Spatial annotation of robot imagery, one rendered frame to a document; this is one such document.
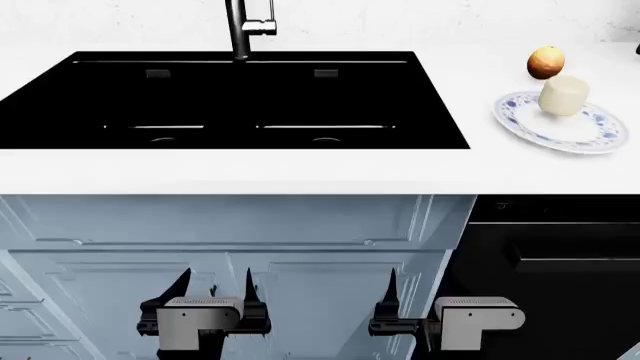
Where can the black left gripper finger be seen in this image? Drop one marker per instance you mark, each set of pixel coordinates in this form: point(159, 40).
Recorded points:
point(251, 296)
point(170, 292)

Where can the black dishwasher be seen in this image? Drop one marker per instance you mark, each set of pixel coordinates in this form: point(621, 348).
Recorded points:
point(560, 292)

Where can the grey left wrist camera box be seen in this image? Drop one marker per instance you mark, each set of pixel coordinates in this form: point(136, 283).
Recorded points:
point(200, 318)

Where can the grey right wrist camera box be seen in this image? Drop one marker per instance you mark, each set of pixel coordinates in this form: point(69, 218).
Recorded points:
point(475, 322)

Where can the pale cheese cylinder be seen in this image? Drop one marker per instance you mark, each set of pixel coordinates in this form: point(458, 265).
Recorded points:
point(562, 95)

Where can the light blue sink cabinet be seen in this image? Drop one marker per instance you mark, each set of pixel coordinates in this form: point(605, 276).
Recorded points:
point(310, 225)

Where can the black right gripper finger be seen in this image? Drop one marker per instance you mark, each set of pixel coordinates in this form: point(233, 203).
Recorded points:
point(389, 300)

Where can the orange round fruit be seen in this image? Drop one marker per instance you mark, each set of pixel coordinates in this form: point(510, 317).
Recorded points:
point(545, 63)

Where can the black double basin sink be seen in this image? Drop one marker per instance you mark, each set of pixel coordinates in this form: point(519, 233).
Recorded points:
point(280, 101)

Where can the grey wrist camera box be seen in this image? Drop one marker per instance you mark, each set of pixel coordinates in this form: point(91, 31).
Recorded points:
point(200, 318)
point(475, 322)

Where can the chrome sink faucet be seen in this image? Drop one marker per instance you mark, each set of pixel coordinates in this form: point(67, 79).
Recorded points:
point(239, 33)

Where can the white plate blue floral rim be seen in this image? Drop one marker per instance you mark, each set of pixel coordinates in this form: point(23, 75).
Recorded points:
point(565, 133)

